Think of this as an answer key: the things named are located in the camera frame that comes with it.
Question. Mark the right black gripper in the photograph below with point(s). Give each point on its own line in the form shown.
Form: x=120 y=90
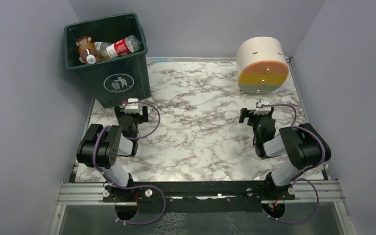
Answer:
x=254 y=115

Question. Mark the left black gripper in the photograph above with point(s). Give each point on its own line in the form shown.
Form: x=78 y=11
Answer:
x=131 y=114

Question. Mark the clear bottle red green label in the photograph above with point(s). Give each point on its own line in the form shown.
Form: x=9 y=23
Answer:
x=123 y=47

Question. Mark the amber red-label bottle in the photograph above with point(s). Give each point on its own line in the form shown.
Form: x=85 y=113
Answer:
x=87 y=51

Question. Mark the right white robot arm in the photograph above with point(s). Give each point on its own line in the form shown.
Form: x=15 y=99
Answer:
x=303 y=145

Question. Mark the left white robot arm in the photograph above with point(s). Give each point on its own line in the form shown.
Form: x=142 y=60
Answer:
x=101 y=145

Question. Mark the dark green trash bin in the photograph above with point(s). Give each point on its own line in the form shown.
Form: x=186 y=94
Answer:
x=113 y=81

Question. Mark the cream cylindrical drum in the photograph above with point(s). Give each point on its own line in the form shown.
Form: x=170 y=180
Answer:
x=261 y=65

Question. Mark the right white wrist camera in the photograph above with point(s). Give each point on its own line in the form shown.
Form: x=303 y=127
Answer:
x=263 y=107

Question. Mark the aluminium frame rail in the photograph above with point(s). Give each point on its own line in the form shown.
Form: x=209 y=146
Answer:
x=81 y=194

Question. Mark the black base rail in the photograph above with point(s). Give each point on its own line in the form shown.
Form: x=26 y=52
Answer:
x=194 y=197

